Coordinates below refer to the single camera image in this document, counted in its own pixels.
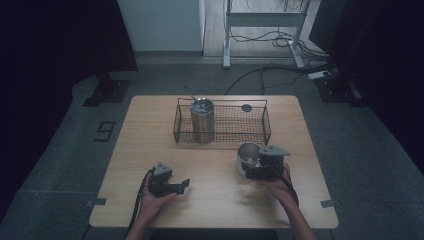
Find person's right hand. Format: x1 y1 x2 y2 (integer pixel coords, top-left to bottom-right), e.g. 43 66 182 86
261 162 298 210

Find white desk frame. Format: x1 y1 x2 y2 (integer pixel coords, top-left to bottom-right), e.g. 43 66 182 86
222 0 313 70

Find steel mug with handle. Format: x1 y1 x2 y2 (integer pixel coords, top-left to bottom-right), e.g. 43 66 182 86
236 142 264 177

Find black wire mesh basket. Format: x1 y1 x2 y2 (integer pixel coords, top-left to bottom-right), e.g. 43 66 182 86
172 97 272 147

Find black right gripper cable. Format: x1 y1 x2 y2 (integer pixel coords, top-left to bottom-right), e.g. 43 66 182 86
266 162 300 208

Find dark curtain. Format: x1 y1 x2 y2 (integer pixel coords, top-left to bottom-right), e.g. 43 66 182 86
308 0 424 168
0 0 140 214

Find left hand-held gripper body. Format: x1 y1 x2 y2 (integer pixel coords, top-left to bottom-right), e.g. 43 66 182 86
147 161 174 199

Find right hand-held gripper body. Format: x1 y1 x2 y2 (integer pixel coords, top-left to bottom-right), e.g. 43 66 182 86
258 143 292 181

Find person's left hand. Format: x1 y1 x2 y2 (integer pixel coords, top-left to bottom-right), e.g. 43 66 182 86
139 193 178 223

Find metal straw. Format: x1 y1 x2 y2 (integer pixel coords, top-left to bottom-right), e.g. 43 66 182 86
186 89 202 105

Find stainless steel tumbler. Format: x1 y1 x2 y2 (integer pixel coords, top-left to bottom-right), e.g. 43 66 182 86
189 97 216 145

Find white power strip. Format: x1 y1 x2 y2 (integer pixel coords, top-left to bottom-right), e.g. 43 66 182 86
306 69 333 81

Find long black floor cable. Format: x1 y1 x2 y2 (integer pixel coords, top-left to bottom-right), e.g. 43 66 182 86
224 62 336 96

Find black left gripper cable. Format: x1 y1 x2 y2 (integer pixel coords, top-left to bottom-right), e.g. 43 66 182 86
126 167 157 240

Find tangled black floor cables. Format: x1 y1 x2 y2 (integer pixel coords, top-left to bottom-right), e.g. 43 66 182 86
229 27 331 62

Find black stand base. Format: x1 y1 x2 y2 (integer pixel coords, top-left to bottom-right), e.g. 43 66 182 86
82 71 132 108
314 65 368 108

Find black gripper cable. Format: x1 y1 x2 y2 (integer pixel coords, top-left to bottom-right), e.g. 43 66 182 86
126 167 157 240
266 162 300 208

